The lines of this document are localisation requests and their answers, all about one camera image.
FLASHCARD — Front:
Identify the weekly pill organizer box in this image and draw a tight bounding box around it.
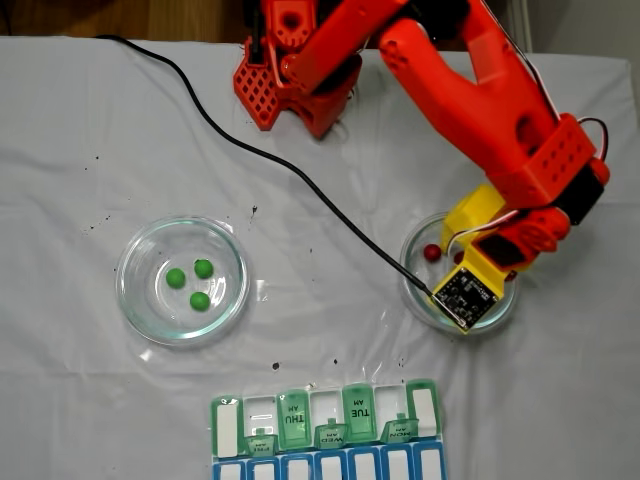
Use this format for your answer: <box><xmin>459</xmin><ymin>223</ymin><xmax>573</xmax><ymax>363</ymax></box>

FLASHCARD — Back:
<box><xmin>208</xmin><ymin>378</ymin><xmax>449</xmax><ymax>480</ymax></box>

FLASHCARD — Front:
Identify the clear glass bowl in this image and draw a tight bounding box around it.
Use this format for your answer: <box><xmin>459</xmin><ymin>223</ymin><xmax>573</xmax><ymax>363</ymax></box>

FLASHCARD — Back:
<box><xmin>399</xmin><ymin>211</ymin><xmax>520</xmax><ymax>336</ymax></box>
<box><xmin>114</xmin><ymin>215</ymin><xmax>251</xmax><ymax>347</ymax></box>

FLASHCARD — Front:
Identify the white tablecloth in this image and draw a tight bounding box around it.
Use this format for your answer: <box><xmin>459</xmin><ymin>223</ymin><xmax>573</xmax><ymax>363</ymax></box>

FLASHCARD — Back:
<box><xmin>0</xmin><ymin>34</ymin><xmax>640</xmax><ymax>480</ymax></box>

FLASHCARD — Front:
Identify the white baseboard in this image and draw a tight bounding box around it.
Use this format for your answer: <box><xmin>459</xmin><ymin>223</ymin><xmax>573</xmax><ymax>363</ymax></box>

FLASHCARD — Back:
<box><xmin>504</xmin><ymin>0</ymin><xmax>535</xmax><ymax>54</ymax></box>

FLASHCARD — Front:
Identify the white red servo wire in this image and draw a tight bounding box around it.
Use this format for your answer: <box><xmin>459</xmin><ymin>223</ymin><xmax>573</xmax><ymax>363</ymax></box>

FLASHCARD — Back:
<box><xmin>446</xmin><ymin>209</ymin><xmax>521</xmax><ymax>253</ymax></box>
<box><xmin>577</xmin><ymin>116</ymin><xmax>612</xmax><ymax>164</ymax></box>

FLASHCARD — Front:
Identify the camera board on yellow mount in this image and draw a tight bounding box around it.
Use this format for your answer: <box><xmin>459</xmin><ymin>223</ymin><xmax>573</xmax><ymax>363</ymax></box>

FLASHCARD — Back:
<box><xmin>430</xmin><ymin>244</ymin><xmax>507</xmax><ymax>335</ymax></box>

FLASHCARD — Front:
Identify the black camera cable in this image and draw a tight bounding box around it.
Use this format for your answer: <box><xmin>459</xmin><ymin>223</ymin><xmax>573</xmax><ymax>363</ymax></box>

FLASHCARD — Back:
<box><xmin>93</xmin><ymin>33</ymin><xmax>435</xmax><ymax>300</ymax></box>

